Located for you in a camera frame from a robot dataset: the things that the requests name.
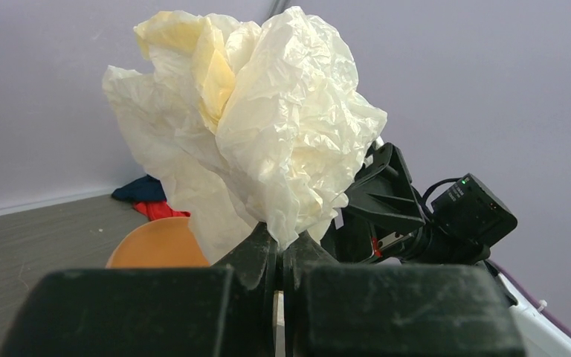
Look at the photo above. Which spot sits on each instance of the navy blue cloth garment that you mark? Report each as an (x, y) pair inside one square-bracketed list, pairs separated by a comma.
[(144, 189)]

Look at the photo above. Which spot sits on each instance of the orange plastic trash bin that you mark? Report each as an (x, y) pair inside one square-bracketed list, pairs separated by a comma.
[(162, 243)]

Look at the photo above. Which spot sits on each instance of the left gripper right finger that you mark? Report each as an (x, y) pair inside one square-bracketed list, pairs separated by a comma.
[(339, 309)]

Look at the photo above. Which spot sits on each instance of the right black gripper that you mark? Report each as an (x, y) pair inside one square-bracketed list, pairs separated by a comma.
[(385, 219)]

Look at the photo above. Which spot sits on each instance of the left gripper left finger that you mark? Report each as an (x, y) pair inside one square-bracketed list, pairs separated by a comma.
[(223, 310)]

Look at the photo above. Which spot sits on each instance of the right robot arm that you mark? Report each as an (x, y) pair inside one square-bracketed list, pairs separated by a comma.
[(467, 208)]

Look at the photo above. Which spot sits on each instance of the red cloth garment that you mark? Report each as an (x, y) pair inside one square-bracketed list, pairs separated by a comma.
[(158, 210)]

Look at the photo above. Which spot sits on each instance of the pale yellow trash bag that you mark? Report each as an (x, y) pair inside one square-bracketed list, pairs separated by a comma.
[(244, 123)]

